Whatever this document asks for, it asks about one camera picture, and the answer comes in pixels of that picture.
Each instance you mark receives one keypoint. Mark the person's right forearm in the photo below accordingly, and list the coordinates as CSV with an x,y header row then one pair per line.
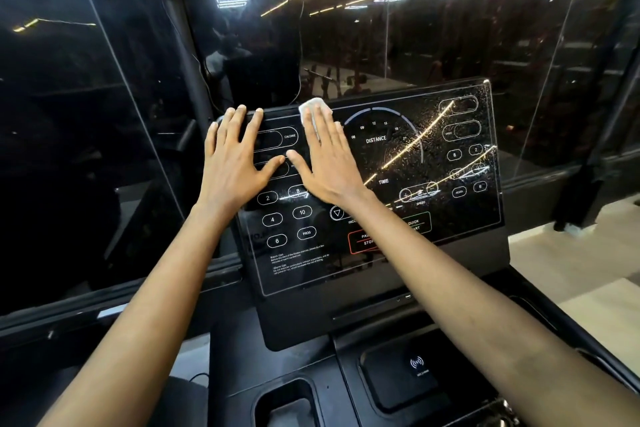
x,y
490,312

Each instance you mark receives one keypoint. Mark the small white wipe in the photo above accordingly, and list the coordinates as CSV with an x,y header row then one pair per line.
x,y
312,105

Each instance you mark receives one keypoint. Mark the person's left forearm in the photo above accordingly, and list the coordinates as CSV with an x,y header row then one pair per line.
x,y
135,332

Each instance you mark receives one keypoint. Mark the black standing fan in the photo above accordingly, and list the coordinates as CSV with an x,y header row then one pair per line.
x,y
180,31

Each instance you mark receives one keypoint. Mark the person's right hand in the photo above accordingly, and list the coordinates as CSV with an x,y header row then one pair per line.
x,y
328,166

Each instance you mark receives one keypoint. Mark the person's left hand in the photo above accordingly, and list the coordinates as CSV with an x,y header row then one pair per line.
x,y
232,171

